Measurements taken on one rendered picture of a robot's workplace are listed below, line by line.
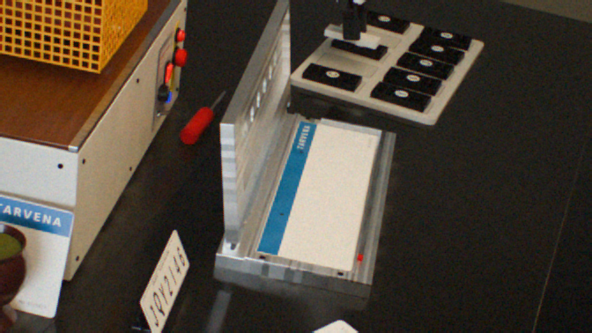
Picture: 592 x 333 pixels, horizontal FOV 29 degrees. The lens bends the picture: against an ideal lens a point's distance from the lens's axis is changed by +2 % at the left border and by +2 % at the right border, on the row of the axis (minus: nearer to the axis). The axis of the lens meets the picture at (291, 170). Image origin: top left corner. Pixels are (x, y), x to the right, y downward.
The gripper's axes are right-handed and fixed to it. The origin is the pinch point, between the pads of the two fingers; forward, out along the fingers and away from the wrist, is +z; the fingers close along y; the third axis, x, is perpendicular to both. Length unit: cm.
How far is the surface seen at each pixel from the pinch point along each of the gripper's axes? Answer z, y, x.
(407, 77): 9.0, -0.4, -9.8
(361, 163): 9.4, -35.8, -11.6
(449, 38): 9.6, 22.5, -12.3
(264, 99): -3.6, -43.9, 0.5
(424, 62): 9.2, 8.0, -10.8
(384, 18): 6.7, 23.5, 1.1
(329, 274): 10, -67, -16
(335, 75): 6.6, -7.9, 1.4
